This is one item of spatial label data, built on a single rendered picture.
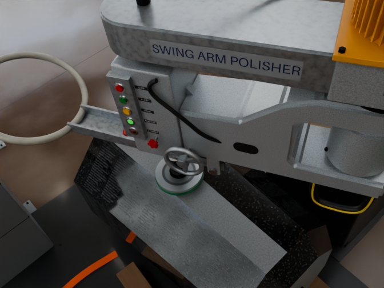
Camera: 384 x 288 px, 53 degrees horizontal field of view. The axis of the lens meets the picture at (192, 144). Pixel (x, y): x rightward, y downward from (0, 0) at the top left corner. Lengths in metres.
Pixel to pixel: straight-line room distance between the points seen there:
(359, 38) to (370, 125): 0.25
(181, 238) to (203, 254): 0.12
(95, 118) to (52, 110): 1.82
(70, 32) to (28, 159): 1.68
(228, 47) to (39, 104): 2.83
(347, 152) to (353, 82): 0.30
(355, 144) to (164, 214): 0.92
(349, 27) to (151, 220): 1.21
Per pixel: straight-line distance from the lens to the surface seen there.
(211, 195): 1.68
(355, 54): 0.90
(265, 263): 1.54
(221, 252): 1.60
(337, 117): 1.07
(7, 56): 1.93
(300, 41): 0.95
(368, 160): 1.20
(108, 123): 1.68
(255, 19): 1.02
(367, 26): 0.94
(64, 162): 3.08
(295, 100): 1.06
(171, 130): 1.28
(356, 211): 1.57
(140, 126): 1.31
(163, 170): 1.71
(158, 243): 1.79
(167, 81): 1.12
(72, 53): 4.08
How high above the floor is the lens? 2.25
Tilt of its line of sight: 50 degrees down
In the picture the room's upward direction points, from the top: 8 degrees counter-clockwise
